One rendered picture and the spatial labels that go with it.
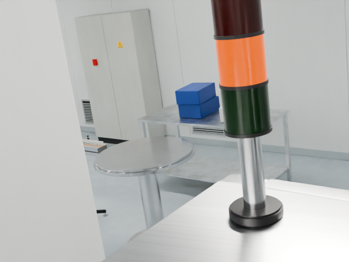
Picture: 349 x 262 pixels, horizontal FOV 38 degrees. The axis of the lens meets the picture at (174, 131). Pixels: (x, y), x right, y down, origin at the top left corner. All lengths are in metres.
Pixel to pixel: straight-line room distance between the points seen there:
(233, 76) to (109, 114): 7.59
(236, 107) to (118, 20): 7.00
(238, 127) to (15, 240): 1.67
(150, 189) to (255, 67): 4.16
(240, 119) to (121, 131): 7.50
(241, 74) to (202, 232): 0.17
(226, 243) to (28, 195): 1.62
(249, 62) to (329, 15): 5.72
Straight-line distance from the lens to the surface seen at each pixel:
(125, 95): 7.70
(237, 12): 0.49
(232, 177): 0.68
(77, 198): 2.26
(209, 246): 0.52
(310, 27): 6.31
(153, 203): 4.69
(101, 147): 4.98
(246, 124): 0.51
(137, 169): 4.19
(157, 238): 0.55
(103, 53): 7.83
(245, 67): 0.50
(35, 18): 2.09
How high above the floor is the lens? 2.36
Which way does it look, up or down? 16 degrees down
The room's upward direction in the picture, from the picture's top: 8 degrees counter-clockwise
